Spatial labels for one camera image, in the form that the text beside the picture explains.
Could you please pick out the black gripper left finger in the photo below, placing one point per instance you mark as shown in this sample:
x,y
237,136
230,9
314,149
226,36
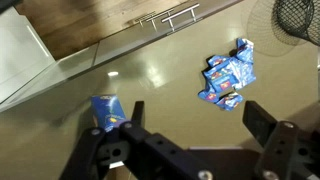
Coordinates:
x,y
156,153

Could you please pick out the blue cardboard box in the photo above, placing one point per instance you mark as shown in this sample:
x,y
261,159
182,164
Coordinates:
x,y
107,111

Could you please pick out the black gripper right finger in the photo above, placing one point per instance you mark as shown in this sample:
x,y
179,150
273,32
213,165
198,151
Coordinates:
x,y
280,150

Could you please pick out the large crumpled blue snack wrapper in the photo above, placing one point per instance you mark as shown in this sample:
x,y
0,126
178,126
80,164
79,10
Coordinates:
x,y
230,74

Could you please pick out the small blue snack packet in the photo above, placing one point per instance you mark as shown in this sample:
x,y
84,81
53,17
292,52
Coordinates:
x,y
230,101

